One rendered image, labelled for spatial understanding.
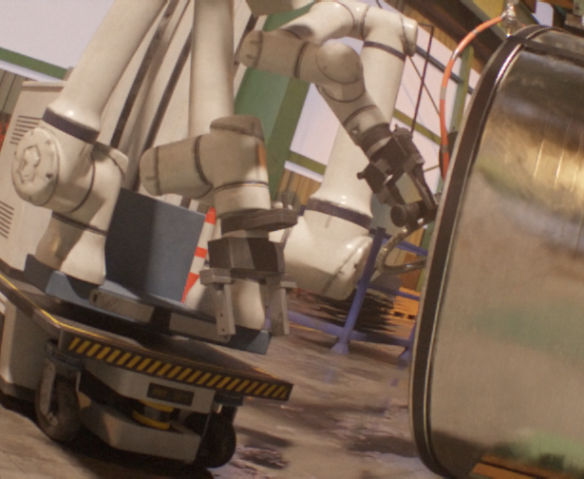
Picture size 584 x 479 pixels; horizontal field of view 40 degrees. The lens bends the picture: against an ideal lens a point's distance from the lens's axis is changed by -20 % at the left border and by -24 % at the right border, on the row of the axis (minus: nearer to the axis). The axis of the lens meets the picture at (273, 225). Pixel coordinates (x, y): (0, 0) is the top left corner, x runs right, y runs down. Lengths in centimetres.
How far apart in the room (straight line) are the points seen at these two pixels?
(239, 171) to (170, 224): 68
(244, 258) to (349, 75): 41
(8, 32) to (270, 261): 1070
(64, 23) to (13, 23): 105
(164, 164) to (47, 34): 1093
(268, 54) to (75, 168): 43
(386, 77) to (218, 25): 56
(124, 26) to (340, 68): 44
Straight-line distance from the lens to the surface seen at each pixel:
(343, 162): 222
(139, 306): 205
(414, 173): 183
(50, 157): 176
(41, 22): 1245
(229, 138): 161
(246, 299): 222
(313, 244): 218
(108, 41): 180
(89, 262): 194
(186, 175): 164
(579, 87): 163
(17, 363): 206
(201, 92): 182
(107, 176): 194
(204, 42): 185
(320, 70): 178
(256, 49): 182
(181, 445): 211
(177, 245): 227
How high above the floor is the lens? 61
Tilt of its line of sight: 1 degrees up
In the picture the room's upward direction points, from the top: 17 degrees clockwise
